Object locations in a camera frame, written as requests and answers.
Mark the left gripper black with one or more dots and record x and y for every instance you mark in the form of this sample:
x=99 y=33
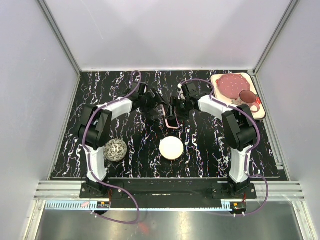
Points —
x=155 y=102

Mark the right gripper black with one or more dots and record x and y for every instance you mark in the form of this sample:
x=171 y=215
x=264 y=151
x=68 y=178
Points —
x=174 y=102

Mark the pink phone case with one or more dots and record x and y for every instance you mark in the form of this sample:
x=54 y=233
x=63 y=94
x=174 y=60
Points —
x=164 y=116

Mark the light blue smartphone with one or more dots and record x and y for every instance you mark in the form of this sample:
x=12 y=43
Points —
x=172 y=123

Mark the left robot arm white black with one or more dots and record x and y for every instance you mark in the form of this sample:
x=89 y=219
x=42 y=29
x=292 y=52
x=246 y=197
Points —
x=95 y=124

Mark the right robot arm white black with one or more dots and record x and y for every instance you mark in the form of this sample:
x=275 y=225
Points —
x=240 y=130

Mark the white round bowl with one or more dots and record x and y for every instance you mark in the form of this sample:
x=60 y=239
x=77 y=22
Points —
x=171 y=148

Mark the leaf patterned bowl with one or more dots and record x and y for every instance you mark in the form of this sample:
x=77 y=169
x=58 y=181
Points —
x=115 y=150

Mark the pink dotted plate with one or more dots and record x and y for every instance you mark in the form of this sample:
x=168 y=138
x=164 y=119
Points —
x=231 y=85

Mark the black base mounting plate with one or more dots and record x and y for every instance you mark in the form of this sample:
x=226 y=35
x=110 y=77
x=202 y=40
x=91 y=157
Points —
x=159 y=201

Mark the pink mug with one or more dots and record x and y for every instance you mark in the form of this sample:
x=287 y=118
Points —
x=249 y=98

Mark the cream rectangular tray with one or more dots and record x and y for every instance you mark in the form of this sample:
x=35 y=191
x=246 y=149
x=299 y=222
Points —
x=258 y=115

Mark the left aluminium frame post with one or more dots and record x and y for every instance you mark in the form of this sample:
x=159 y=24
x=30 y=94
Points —
x=58 y=34

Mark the aluminium frame post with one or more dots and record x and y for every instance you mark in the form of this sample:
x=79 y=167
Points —
x=276 y=34
x=58 y=34

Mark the white cable duct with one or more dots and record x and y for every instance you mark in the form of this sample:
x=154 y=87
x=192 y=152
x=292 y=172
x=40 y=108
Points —
x=91 y=205

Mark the aluminium front rail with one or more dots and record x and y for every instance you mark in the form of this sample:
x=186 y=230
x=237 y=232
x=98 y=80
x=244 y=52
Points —
x=45 y=190

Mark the right aluminium frame post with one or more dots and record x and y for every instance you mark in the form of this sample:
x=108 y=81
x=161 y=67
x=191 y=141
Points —
x=276 y=34

